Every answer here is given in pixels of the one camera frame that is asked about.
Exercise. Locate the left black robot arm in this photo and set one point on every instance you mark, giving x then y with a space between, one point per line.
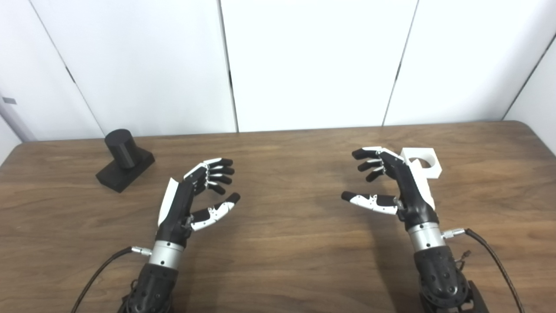
154 282

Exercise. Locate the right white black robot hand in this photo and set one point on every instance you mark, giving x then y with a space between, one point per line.
412 195

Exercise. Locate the black peg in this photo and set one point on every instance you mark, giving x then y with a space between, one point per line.
124 152

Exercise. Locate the white square piece with hole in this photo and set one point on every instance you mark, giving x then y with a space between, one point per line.
434 169

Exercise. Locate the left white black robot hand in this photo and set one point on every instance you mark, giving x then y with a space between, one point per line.
178 208

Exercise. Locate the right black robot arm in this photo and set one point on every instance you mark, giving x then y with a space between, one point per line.
438 274

